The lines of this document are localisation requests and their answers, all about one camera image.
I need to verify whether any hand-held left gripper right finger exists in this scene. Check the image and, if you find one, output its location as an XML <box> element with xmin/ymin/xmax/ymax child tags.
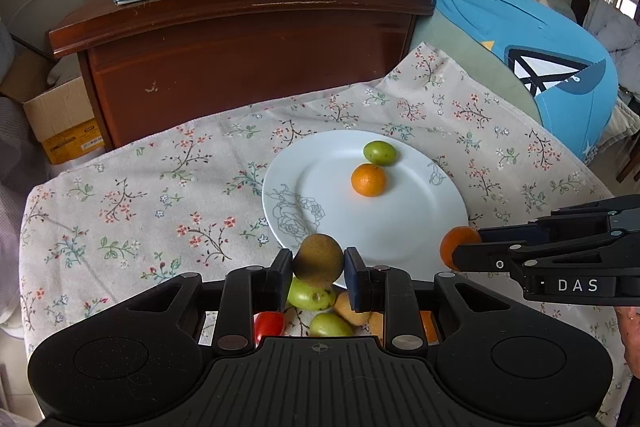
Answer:
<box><xmin>344</xmin><ymin>247</ymin><xmax>522</xmax><ymax>353</ymax></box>

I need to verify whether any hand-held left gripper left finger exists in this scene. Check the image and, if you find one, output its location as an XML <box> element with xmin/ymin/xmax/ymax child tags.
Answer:
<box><xmin>115</xmin><ymin>249</ymin><xmax>294</xmax><ymax>356</ymax></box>

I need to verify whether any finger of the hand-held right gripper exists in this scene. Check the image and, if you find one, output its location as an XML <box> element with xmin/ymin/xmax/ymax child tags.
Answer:
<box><xmin>476</xmin><ymin>195</ymin><xmax>640</xmax><ymax>245</ymax></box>
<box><xmin>452</xmin><ymin>227</ymin><xmax>640</xmax><ymax>279</ymax></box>

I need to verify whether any small orange mandarin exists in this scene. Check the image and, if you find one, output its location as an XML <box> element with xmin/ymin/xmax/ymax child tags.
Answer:
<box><xmin>439</xmin><ymin>226</ymin><xmax>482</xmax><ymax>272</ymax></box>
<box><xmin>350</xmin><ymin>163</ymin><xmax>389</xmax><ymax>198</ymax></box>

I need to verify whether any brown kiwi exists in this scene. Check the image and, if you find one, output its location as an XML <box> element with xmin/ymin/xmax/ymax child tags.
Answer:
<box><xmin>292</xmin><ymin>233</ymin><xmax>345</xmax><ymax>287</ymax></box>

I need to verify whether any white floral plate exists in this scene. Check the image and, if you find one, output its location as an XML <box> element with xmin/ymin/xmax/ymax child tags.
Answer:
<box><xmin>261</xmin><ymin>130</ymin><xmax>470</xmax><ymax>284</ymax></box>

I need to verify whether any person's right hand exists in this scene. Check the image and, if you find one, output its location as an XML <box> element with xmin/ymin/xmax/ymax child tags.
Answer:
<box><xmin>616</xmin><ymin>306</ymin><xmax>640</xmax><ymax>379</ymax></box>

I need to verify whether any green jujube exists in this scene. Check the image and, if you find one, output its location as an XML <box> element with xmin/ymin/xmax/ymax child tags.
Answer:
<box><xmin>308</xmin><ymin>311</ymin><xmax>355</xmax><ymax>338</ymax></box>
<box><xmin>286</xmin><ymin>277</ymin><xmax>337</xmax><ymax>311</ymax></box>
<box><xmin>363</xmin><ymin>140</ymin><xmax>398</xmax><ymax>167</ymax></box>

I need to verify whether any yellow-brown loquat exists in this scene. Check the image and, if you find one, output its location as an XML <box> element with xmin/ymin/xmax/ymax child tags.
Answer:
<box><xmin>333</xmin><ymin>290</ymin><xmax>372</xmax><ymax>327</ymax></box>

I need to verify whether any red cherry tomato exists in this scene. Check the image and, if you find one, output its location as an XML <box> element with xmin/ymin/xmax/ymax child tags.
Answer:
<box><xmin>253</xmin><ymin>311</ymin><xmax>286</xmax><ymax>348</ymax></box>

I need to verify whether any floral tablecloth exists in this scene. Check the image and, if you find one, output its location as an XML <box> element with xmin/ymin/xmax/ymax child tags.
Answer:
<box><xmin>19</xmin><ymin>41</ymin><xmax>632</xmax><ymax>427</ymax></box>

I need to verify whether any green bed sheet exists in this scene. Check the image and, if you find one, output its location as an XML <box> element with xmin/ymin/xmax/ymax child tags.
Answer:
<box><xmin>400</xmin><ymin>4</ymin><xmax>547</xmax><ymax>128</ymax></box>

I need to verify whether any blue printed pillow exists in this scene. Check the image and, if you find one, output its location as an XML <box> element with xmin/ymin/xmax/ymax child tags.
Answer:
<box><xmin>344</xmin><ymin>0</ymin><xmax>621</xmax><ymax>164</ymax></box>

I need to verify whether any white quilt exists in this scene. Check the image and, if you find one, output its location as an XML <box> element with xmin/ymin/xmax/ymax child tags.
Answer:
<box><xmin>582</xmin><ymin>0</ymin><xmax>640</xmax><ymax>54</ymax></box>

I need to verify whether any brown wooden nightstand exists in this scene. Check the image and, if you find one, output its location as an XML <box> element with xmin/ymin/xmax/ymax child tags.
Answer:
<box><xmin>48</xmin><ymin>0</ymin><xmax>437</xmax><ymax>154</ymax></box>

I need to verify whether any grey cloth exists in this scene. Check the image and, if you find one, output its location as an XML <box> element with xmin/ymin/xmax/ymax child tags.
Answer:
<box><xmin>0</xmin><ymin>96</ymin><xmax>52</xmax><ymax>339</ymax></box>

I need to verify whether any open cardboard box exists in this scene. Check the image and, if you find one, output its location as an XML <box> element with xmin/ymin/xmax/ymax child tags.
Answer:
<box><xmin>22</xmin><ymin>76</ymin><xmax>114</xmax><ymax>166</ymax></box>

